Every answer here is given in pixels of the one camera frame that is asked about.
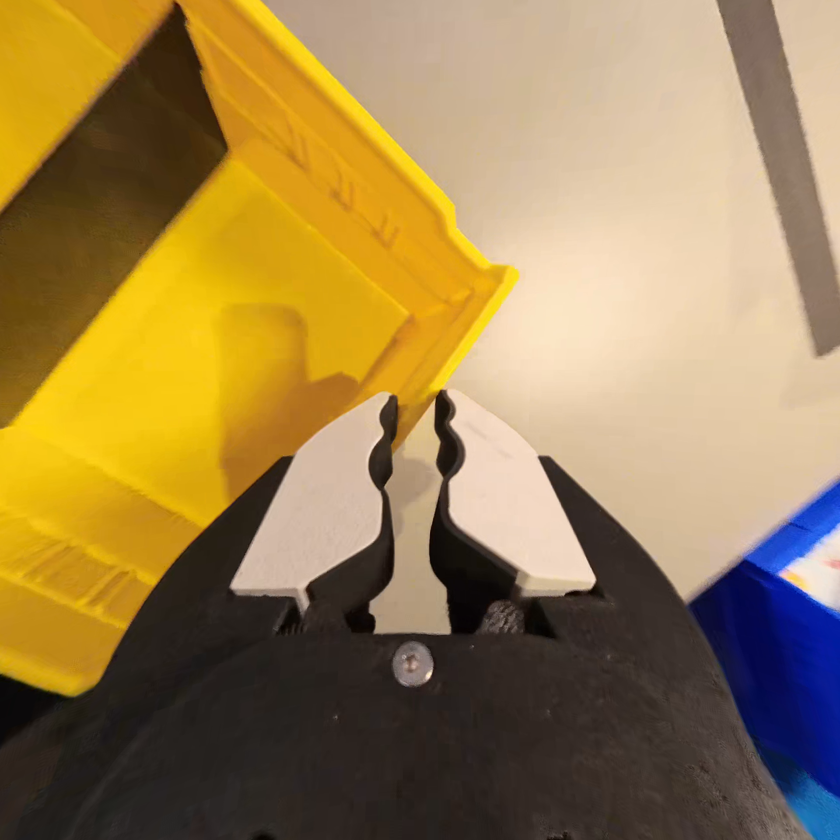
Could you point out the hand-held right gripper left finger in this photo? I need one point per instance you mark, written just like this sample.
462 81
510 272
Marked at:
315 518

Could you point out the grey tape strip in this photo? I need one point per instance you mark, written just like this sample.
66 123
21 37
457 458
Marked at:
781 170

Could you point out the yellow plastic storage bin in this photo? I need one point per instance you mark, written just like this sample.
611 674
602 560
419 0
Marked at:
262 315

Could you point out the black bin divider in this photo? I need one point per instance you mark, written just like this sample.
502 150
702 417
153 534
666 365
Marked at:
92 216

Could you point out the blue plastic bin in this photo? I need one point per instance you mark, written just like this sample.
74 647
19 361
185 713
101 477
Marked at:
781 636

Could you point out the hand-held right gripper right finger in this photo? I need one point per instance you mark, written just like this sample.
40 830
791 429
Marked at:
512 518

